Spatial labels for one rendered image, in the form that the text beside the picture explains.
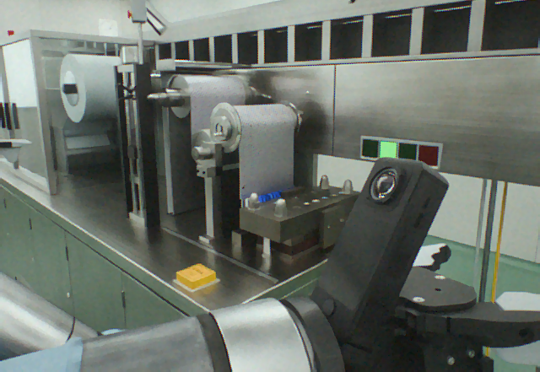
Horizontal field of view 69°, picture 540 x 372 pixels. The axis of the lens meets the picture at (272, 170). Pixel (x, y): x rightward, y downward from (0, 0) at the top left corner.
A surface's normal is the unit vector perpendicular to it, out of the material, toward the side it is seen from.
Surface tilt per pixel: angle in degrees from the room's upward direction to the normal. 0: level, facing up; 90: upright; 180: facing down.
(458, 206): 90
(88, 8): 90
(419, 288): 8
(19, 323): 61
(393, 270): 86
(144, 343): 7
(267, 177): 90
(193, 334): 7
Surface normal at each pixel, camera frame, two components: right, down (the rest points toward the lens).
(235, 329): 0.07, -0.93
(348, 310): -0.80, -0.44
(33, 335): 0.76, -0.38
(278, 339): 0.17, -0.81
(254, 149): 0.72, 0.14
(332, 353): 0.30, -0.50
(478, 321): -0.44, 0.10
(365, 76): -0.70, 0.14
